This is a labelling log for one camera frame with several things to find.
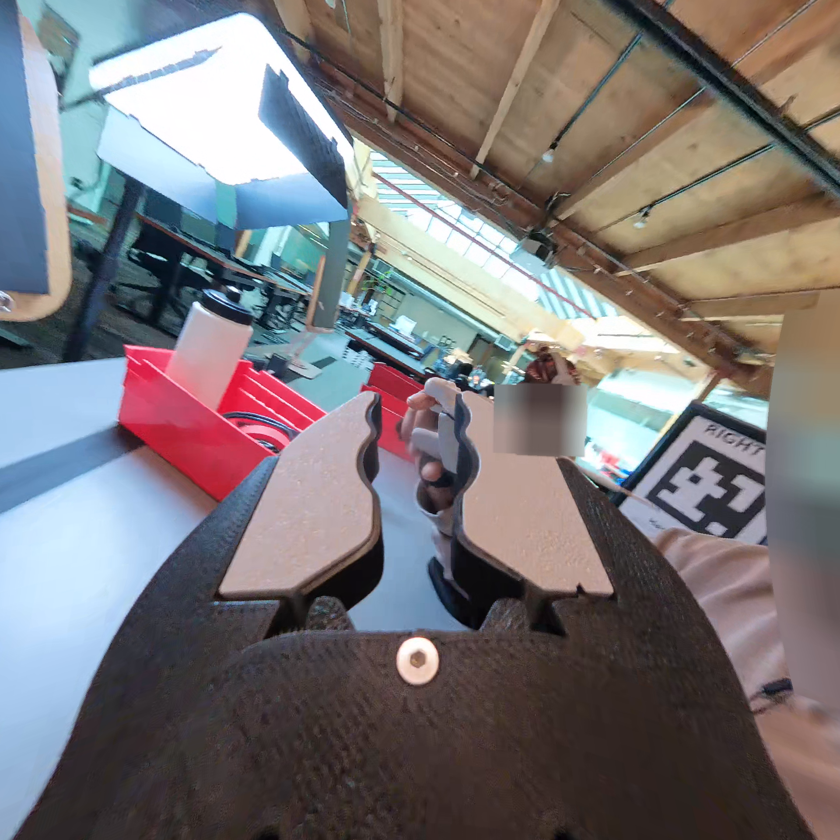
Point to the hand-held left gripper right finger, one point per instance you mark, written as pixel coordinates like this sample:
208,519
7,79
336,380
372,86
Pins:
531,518

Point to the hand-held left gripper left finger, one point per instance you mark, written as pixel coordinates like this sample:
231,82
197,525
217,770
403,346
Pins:
302,518

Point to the red tape roll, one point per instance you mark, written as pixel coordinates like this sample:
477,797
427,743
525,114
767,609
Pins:
262,434

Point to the dark rounded pad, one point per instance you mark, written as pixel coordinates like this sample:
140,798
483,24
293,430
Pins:
453,597

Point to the black framed marker sign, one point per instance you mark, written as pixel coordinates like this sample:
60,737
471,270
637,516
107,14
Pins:
709,485

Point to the white bottle black cap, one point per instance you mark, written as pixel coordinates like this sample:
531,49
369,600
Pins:
203,354

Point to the wooden top desk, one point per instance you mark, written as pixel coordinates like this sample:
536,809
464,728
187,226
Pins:
197,239

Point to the black light stand pole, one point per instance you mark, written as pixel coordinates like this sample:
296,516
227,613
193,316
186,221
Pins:
108,262

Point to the studio light panel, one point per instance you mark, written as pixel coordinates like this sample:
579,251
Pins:
197,98

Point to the black board wooden frame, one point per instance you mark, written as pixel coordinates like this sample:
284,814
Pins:
23,164
331,275

